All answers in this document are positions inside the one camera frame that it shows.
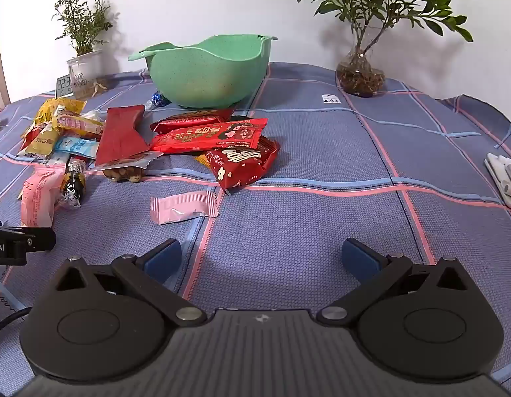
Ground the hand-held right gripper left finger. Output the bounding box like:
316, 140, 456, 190
53, 239, 207, 327

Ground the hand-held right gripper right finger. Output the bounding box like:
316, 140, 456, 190
317, 238, 485, 324

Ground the pink striped packet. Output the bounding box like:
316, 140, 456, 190
20, 164, 67, 229

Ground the pink snack wrapper packet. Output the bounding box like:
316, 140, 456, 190
150, 190, 220, 226

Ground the black gold candy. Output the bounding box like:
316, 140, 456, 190
57, 158, 88, 209

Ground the white snack packet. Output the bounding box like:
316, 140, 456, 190
16, 151, 71, 168

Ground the clear nut packet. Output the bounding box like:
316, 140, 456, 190
87, 151, 164, 184

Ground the small yellow snack packet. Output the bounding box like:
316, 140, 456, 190
30, 126, 61, 154

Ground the light blue snack packet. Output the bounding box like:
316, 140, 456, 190
53, 136, 100, 160

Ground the red popcorn print packet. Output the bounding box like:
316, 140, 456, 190
208, 138, 281, 197

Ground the large yellow snack packet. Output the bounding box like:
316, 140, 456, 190
21, 98, 89, 152

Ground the pink yellow stick packet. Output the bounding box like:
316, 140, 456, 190
52, 111, 105, 139

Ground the long red figure print packet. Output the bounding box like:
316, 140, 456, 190
149, 118, 268, 154

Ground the plain dark red packet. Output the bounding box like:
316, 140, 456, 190
95, 105, 151, 167

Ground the red chocolate bar packet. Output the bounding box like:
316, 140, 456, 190
150, 108, 236, 134

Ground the blue foil chocolate ball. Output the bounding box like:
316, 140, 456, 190
146, 90, 172, 111

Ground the green speckled bowl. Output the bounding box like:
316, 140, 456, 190
128, 33, 279, 109

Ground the blue plaid tablecloth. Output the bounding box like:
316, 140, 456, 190
0, 62, 511, 397

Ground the white digital clock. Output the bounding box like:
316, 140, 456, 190
55, 73, 74, 98

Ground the white folded object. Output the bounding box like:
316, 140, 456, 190
485, 153, 511, 211

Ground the potted plant clear pot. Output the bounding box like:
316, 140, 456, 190
53, 0, 116, 98

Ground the leafy plant in glass vase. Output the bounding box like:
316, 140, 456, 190
295, 0, 474, 98

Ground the black cable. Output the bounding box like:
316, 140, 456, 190
0, 307, 33, 342

